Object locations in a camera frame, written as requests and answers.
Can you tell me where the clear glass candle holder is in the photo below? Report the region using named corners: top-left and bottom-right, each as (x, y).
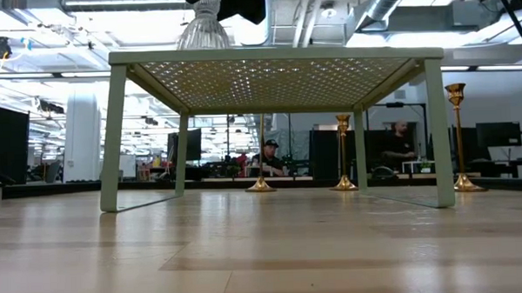
top-left (175, 0), bottom-right (231, 51)

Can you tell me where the short brass candlestick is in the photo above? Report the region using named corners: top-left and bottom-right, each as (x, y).
top-left (327, 113), bottom-right (360, 193)

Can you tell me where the green perforated metal shelf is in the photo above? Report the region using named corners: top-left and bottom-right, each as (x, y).
top-left (94, 40), bottom-right (458, 222)

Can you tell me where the black monitor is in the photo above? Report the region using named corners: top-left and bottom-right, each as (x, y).
top-left (165, 128), bottom-right (204, 163)
top-left (475, 120), bottom-right (522, 150)

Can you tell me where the person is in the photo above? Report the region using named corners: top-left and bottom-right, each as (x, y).
top-left (378, 119), bottom-right (420, 175)
top-left (249, 137), bottom-right (290, 179)

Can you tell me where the black partition panel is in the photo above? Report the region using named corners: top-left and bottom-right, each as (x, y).
top-left (307, 125), bottom-right (431, 182)
top-left (0, 100), bottom-right (32, 187)

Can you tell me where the tall brass candlestick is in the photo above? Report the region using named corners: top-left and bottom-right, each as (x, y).
top-left (242, 113), bottom-right (278, 194)

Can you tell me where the white column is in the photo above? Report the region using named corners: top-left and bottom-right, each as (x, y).
top-left (60, 89), bottom-right (104, 183)

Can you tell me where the small white side table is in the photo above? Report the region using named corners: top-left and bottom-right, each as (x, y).
top-left (402, 158), bottom-right (438, 176)

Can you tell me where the medium brass candlestick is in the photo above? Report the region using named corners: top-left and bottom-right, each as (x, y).
top-left (444, 81), bottom-right (489, 194)

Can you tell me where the silver air duct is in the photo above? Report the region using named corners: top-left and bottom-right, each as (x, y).
top-left (353, 0), bottom-right (418, 31)

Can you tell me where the black aluminium table frame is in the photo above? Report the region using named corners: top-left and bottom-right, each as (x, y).
top-left (0, 165), bottom-right (522, 213)

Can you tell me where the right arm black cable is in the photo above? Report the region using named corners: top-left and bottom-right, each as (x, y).
top-left (490, 0), bottom-right (522, 65)

